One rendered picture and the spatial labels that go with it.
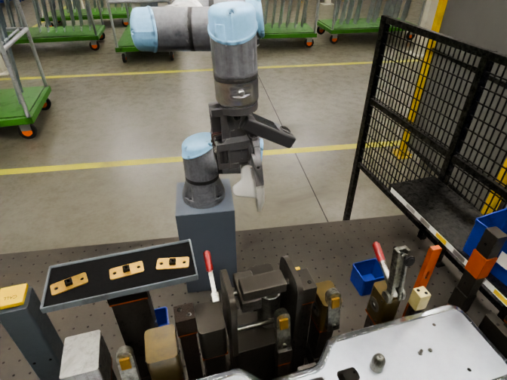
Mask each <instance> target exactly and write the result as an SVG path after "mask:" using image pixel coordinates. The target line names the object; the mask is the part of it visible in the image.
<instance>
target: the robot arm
mask: <svg viewBox="0 0 507 380"><path fill-rule="evenodd" d="M130 28H131V36H132V39H133V42H134V45H135V47H136V48H137V49H138V50H139V51H149V52H153V53H157V52H175V51H211V56H212V63H213V71H214V86H215V94H216V100H217V102H212V103H208V108H209V114H210V126H211V129H210V133H209V132H202V133H196V134H193V135H191V136H189V137H187V138H186V139H185V140H184V141H183V144H182V158H183V166H184V172H185V178H186V180H185V183H184V186H183V201H184V202H185V204H187V205H188V206H190V207H193V208H196V209H207V208H211V207H215V206H216V205H218V204H220V203H221V202H222V201H223V200H224V198H225V188H224V186H223V184H222V182H221V179H220V177H219V174H227V173H240V174H241V180H240V181H239V182H237V183H236V184H235V185H233V187H232V193H233V195H235V196H237V197H245V198H256V203H257V212H260V211H261V210H262V208H263V204H264V179H263V166H262V159H263V139H261V138H259V136H260V137H262V138H264V139H267V140H269V141H272V142H274V143H277V144H279V145H281V146H284V147H287V148H291V147H292V145H293V144H294V143H295V141H296V138H295V136H294V135H293V134H292V133H291V131H290V129H289V128H288V127H285V126H282V125H280V124H277V123H275V122H274V121H270V120H269V119H266V118H264V117H262V116H259V115H257V114H254V112H255V111H256V110H257V109H258V98H259V88H258V65H257V47H258V46H259V45H260V38H264V36H265V32H264V22H263V10H262V5H261V0H175V1H174V2H173V4H171V5H165V6H162V7H150V6H146V7H141V8H134V9H133V10H132V12H131V16H130Z"/></svg>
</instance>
